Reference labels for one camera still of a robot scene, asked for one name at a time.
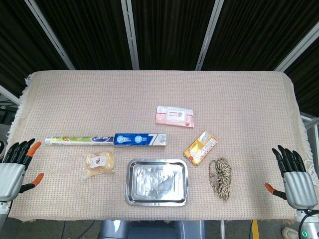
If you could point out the rectangular metal tray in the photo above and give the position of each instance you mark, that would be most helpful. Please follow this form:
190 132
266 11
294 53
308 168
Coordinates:
157 182

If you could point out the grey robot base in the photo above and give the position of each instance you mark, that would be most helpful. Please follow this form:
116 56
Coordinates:
152 229

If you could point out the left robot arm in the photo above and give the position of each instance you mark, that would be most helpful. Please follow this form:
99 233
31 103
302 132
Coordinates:
3 211

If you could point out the blue toothpaste box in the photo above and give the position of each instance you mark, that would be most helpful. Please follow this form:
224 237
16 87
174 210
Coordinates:
140 140

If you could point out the pink wet wipes pack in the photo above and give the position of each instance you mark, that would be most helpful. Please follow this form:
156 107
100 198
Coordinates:
175 116

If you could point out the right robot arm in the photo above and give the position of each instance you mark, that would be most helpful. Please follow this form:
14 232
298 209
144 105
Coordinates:
307 222

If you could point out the clear bag of snacks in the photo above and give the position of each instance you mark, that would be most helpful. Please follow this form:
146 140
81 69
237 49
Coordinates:
99 163

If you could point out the yellow snack packet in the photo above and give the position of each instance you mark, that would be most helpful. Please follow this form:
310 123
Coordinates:
201 148

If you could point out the beige shoe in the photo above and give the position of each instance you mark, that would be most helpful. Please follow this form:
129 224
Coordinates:
289 233

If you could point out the cling film box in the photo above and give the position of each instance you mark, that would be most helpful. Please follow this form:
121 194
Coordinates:
79 140

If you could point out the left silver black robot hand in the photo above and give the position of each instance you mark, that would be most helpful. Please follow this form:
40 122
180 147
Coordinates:
10 174

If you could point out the beige woven tablecloth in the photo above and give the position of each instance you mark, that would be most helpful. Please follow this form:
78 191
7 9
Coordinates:
159 119

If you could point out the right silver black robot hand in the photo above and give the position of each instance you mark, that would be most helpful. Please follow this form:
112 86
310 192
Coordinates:
296 184

